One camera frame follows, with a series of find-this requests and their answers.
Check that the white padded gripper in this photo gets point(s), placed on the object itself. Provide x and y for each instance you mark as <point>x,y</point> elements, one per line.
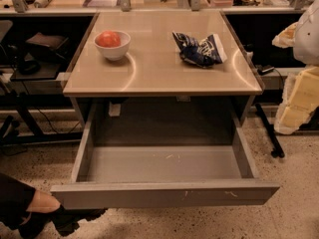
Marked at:
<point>307,42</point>

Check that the grey top drawer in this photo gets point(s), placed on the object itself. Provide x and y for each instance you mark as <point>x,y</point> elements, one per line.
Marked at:
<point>164,154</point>

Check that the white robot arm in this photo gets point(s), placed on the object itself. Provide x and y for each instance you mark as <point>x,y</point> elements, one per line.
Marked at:
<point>306,48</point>

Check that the grey cabinet with beige top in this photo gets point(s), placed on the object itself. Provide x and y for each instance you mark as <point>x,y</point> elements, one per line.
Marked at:
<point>152,66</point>

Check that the black table leg right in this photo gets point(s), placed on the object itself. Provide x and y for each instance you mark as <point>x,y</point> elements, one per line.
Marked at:
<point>277,149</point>

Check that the blue crumpled chip bag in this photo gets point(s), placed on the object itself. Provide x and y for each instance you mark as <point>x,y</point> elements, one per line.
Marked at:
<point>204,53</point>

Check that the white ceramic bowl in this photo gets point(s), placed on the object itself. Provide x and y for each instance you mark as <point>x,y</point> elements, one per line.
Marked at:
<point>114,54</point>

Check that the red apple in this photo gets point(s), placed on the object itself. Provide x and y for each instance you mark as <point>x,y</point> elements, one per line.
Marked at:
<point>108,39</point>

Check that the dark box on shelf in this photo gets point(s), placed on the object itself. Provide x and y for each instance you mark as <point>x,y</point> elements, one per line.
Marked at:
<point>48,48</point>

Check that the black leather shoe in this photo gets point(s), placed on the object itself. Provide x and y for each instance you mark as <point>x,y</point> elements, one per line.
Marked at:
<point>65,221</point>

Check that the person's leg with black trousers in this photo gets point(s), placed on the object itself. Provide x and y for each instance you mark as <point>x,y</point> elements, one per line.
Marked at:
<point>18,200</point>

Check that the black power adapter with cable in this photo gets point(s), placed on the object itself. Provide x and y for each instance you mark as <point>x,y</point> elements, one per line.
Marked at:
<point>264,70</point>

